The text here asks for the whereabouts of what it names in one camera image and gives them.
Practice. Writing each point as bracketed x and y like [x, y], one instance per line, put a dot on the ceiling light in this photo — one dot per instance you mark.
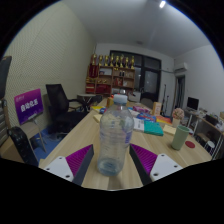
[162, 4]

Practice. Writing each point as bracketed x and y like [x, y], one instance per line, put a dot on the yellow gift box red ribbon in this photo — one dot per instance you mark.
[109, 102]

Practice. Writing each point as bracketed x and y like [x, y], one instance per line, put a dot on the black tripod stand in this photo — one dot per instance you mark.
[164, 95]

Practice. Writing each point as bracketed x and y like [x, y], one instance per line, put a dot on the teal book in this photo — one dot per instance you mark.
[153, 128]

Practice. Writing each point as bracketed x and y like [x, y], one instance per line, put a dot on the potted flower bouquet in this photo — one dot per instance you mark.
[178, 114]

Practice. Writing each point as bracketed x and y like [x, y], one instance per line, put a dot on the pale green cup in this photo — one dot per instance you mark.
[180, 138]

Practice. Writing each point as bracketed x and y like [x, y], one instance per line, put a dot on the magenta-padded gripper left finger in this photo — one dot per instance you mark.
[60, 166]

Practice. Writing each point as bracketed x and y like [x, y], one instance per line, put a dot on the striped chair with black armrest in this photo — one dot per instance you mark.
[20, 143]

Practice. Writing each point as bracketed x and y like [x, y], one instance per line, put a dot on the standing tan card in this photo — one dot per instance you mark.
[157, 108]

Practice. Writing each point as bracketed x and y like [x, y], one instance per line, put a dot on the black office chair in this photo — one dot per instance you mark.
[58, 103]

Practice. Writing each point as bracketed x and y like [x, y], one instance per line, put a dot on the clear plastic water bottle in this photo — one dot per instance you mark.
[115, 136]

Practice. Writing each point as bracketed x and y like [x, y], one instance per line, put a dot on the blue patterned book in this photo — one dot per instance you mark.
[146, 117]

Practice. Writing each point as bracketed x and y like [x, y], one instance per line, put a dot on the pink box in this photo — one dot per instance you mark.
[141, 109]

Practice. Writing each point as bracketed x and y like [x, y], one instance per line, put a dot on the white wall air conditioner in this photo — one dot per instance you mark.
[181, 68]

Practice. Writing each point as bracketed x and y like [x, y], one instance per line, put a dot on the purple sign on stand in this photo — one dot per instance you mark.
[28, 105]

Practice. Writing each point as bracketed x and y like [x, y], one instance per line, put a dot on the cluttered wooden side desk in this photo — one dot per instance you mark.
[208, 121]

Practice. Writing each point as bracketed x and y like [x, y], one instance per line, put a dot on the white booklet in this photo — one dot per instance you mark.
[138, 124]

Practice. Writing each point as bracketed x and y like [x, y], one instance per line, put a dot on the white round stool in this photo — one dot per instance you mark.
[210, 144]

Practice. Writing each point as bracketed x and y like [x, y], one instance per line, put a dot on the orange book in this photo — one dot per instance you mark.
[164, 119]

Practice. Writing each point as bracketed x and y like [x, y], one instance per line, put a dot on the small round white table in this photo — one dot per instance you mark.
[87, 96]

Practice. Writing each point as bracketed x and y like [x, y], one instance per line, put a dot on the black glass double door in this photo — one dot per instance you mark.
[150, 78]

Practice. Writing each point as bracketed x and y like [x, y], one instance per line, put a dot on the black computer monitor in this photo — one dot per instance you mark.
[192, 103]

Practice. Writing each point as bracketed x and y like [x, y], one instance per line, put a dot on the wooden shelf unit with trophies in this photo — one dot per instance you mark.
[108, 78]

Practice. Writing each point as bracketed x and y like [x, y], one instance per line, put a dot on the tan notebook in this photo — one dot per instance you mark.
[97, 118]
[169, 129]

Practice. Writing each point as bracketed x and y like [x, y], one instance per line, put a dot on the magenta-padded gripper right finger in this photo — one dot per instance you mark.
[163, 165]

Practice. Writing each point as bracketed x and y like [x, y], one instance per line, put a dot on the grey chair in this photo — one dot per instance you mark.
[146, 102]

